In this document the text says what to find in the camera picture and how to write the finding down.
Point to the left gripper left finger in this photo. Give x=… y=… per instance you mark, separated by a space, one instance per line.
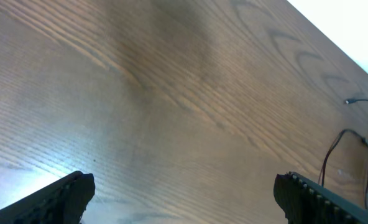
x=62 y=202

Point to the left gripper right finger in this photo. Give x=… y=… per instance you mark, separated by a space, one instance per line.
x=305 y=202

